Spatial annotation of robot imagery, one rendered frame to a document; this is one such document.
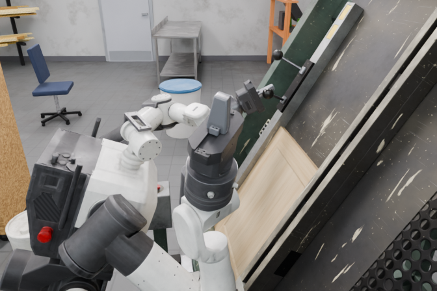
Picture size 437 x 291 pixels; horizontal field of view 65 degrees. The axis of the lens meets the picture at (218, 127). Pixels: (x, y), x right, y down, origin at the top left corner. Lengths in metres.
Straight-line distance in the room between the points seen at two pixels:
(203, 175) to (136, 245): 0.26
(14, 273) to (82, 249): 0.43
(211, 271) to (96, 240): 0.23
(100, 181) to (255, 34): 7.22
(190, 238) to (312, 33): 1.03
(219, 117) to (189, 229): 0.22
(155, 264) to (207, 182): 0.28
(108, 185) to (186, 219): 0.29
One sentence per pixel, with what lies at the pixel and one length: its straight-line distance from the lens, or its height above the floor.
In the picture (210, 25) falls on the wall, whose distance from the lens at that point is 7.82.
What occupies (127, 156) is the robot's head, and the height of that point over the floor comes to 1.38.
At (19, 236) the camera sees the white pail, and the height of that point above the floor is 0.36.
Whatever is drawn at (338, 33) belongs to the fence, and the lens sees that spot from 1.22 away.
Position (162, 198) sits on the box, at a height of 0.92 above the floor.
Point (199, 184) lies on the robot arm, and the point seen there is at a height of 1.50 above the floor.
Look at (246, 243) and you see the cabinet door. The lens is 1.17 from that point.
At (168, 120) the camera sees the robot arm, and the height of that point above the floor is 1.28.
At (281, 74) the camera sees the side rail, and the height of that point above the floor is 1.43.
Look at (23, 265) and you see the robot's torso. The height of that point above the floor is 1.06.
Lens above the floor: 1.80
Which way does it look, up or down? 24 degrees down
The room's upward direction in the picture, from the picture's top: straight up
